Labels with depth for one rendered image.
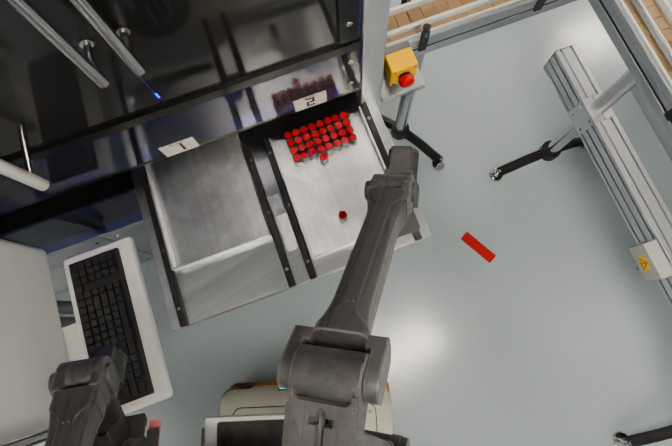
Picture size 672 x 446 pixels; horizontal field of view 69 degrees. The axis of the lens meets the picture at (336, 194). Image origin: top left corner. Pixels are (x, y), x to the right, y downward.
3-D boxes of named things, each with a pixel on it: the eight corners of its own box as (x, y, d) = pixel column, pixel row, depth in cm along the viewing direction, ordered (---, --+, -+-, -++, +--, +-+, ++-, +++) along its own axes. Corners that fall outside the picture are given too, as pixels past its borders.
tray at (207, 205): (144, 154, 134) (139, 150, 130) (234, 123, 135) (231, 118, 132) (176, 271, 125) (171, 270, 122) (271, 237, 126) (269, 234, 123)
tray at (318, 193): (271, 143, 133) (268, 138, 130) (359, 111, 135) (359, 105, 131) (313, 259, 125) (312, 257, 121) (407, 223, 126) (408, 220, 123)
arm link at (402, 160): (363, 197, 82) (414, 200, 79) (370, 133, 84) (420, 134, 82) (376, 212, 93) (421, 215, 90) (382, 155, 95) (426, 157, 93)
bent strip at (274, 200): (270, 202, 129) (266, 196, 123) (281, 198, 129) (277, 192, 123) (287, 251, 125) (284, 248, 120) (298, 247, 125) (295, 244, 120)
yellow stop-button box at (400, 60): (380, 63, 129) (381, 48, 122) (405, 54, 130) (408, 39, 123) (390, 87, 127) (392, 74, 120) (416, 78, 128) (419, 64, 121)
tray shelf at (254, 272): (130, 163, 135) (127, 161, 134) (365, 81, 139) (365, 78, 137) (174, 331, 123) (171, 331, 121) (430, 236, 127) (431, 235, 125)
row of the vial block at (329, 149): (293, 161, 131) (291, 155, 127) (355, 138, 132) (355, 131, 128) (296, 168, 131) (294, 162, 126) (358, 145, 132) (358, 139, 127)
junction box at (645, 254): (627, 248, 164) (642, 243, 155) (640, 243, 164) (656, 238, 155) (645, 281, 161) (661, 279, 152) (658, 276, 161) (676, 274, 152)
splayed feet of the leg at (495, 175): (485, 170, 220) (494, 160, 206) (586, 133, 222) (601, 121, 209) (493, 185, 218) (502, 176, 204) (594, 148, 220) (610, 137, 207)
